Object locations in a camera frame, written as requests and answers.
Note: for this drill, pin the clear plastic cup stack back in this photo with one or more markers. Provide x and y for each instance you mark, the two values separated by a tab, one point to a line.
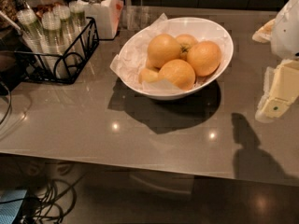
63	13

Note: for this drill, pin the clear plastic cup stack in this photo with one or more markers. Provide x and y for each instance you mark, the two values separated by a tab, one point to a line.
53	44
63	13
77	13
32	29

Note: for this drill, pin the white lidded canister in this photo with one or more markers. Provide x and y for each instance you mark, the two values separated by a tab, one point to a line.
107	14

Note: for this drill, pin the small orange front left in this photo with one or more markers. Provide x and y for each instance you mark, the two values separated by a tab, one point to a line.
148	75

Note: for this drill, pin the orange at bowl back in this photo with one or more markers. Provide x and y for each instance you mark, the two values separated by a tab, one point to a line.
186	43

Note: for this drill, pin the blue box under table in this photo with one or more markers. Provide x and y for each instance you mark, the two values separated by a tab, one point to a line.
11	202

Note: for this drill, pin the large orange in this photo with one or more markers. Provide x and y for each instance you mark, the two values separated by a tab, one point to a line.
162	49

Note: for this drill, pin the orange at bowl right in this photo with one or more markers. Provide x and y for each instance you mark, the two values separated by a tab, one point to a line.
204	57

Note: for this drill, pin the orange at bowl front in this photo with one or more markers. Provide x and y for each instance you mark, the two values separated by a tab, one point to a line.
179	73

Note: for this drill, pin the white paper bowl liner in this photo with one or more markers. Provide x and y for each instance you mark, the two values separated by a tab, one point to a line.
130	56

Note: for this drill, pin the clear plastic cup stack left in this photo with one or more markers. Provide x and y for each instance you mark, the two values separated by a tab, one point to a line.
32	29

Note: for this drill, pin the clear plastic cup stack right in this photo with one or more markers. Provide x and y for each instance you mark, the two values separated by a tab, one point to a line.
77	13

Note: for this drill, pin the black wire basket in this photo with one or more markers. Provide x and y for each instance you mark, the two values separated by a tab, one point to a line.
35	66

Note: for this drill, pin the white oval ceramic bowl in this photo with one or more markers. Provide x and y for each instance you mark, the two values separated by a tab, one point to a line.
218	31

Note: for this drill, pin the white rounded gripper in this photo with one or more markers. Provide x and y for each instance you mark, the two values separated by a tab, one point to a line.
286	32

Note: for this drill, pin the orange at bowl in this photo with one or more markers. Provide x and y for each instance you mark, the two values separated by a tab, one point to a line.
204	57
179	73
186	43

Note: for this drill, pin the clear plastic cup stack middle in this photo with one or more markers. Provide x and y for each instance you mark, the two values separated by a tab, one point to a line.
53	44

